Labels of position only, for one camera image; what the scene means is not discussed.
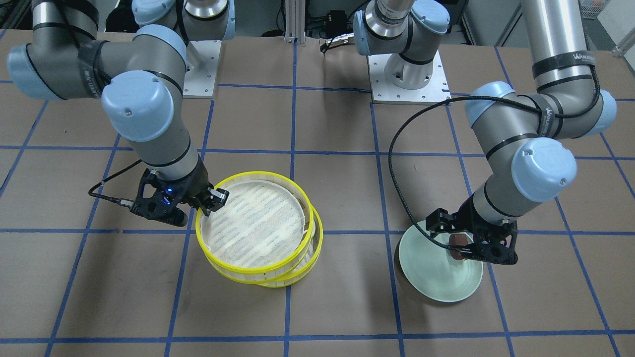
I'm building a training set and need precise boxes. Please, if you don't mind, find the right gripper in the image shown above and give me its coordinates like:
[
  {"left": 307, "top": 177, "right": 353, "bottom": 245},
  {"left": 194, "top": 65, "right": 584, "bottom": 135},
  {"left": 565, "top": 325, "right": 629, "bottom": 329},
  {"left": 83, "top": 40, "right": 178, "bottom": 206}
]
[{"left": 169, "top": 157, "right": 230, "bottom": 217}]

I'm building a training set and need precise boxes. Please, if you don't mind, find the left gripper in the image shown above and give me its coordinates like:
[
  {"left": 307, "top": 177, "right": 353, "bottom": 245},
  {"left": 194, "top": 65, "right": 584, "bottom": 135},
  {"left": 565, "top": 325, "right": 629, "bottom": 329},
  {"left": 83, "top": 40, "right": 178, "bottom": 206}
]
[{"left": 426, "top": 196, "right": 518, "bottom": 266}]

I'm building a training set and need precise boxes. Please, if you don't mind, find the brown bun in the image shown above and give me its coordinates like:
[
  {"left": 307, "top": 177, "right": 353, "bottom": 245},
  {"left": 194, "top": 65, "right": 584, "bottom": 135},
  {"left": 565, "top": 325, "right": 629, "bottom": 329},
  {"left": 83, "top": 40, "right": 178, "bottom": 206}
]
[{"left": 448, "top": 233, "right": 470, "bottom": 261}]

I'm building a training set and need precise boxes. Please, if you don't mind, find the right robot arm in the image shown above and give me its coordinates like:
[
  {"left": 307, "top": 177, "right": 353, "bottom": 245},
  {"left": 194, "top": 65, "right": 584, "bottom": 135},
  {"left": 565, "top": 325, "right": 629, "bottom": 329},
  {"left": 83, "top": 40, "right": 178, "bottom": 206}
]
[{"left": 7, "top": 0, "right": 235, "bottom": 227}]

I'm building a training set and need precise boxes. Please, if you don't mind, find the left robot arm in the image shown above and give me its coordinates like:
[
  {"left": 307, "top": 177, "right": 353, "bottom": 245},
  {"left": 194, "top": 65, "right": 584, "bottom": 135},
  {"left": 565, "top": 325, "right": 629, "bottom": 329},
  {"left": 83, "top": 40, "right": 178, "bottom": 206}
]
[{"left": 354, "top": 0, "right": 617, "bottom": 266}]

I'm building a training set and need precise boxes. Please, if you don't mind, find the pale green plate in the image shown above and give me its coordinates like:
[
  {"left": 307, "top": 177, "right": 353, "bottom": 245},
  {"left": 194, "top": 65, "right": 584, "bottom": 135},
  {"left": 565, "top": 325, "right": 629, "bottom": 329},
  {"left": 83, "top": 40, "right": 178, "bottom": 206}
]
[{"left": 397, "top": 226, "right": 484, "bottom": 302}]

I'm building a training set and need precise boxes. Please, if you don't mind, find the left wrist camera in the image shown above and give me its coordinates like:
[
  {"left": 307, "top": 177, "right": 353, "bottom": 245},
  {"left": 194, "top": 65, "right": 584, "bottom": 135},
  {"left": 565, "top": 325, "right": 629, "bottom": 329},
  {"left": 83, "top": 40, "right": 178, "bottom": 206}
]
[{"left": 473, "top": 222, "right": 517, "bottom": 250}]

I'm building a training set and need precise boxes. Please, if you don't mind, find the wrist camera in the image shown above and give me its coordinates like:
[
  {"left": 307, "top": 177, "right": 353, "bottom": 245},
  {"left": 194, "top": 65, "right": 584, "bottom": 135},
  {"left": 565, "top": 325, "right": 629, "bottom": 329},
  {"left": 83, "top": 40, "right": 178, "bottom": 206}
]
[
  {"left": 129, "top": 169, "right": 188, "bottom": 227},
  {"left": 473, "top": 222, "right": 517, "bottom": 250}
]

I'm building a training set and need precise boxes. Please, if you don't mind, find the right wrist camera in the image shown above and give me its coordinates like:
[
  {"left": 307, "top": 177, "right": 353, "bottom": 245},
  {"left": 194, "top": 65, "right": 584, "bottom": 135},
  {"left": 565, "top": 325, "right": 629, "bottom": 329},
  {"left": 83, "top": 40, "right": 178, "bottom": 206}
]
[{"left": 129, "top": 169, "right": 188, "bottom": 227}]

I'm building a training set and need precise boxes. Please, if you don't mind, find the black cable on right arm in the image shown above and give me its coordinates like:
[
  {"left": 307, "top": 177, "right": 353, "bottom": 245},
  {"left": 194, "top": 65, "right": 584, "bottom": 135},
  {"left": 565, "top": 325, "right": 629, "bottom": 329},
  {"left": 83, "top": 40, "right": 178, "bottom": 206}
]
[{"left": 88, "top": 159, "right": 144, "bottom": 206}]

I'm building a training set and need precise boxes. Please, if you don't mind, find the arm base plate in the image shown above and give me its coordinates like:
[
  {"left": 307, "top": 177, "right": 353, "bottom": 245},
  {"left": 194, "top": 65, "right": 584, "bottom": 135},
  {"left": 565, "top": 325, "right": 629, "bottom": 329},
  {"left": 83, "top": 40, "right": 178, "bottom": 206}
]
[
  {"left": 367, "top": 52, "right": 451, "bottom": 105},
  {"left": 183, "top": 40, "right": 223, "bottom": 99}
]

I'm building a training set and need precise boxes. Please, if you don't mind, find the aluminium frame post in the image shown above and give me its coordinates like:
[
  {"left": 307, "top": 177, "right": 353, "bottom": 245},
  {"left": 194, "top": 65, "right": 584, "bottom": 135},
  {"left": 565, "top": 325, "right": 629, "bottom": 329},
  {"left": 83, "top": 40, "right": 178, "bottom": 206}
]
[{"left": 284, "top": 0, "right": 307, "bottom": 47}]

